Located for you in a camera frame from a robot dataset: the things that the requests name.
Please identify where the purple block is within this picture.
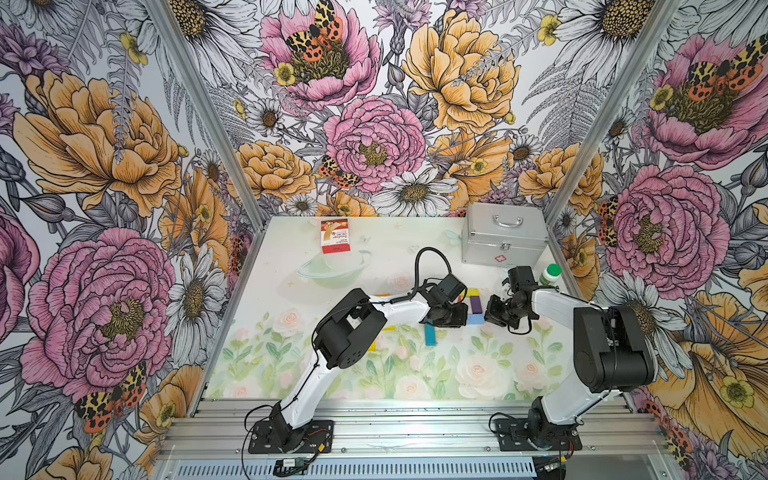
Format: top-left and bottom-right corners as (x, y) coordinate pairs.
(469, 295), (483, 315)

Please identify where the teal block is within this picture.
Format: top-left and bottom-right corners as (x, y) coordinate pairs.
(424, 325), (437, 347)

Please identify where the light blue block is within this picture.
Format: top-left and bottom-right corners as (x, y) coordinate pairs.
(467, 314), (485, 325)

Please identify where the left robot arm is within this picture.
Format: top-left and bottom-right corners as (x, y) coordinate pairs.
(267, 282), (468, 451)

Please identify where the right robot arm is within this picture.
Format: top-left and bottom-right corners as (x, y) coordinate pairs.
(485, 287), (657, 453)

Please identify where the white bottle green cap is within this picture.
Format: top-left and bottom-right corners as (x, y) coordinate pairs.
(539, 263), (562, 286)

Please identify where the silver metal case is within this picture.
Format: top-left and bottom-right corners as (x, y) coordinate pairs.
(462, 202), (547, 268)

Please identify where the clear glass bowl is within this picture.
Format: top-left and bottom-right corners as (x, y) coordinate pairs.
(297, 250), (373, 289)

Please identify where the red white cardboard box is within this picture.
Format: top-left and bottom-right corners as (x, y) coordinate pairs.
(320, 218), (351, 254)

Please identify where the small circuit board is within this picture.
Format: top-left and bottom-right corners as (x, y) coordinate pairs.
(272, 458), (308, 478)

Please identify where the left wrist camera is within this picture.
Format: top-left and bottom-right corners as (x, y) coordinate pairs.
(433, 274), (467, 304)

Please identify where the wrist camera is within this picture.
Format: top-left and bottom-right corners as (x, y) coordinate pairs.
(506, 266), (538, 295)
(433, 274), (467, 304)

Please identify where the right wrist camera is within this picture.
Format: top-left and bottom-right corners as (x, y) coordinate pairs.
(506, 266), (538, 295)

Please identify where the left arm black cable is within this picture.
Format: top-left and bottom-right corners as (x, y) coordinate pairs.
(383, 246), (454, 301)

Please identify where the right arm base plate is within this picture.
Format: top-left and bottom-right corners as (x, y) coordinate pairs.
(489, 415), (583, 454)

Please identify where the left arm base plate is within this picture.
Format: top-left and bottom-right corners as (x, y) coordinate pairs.
(247, 420), (335, 454)

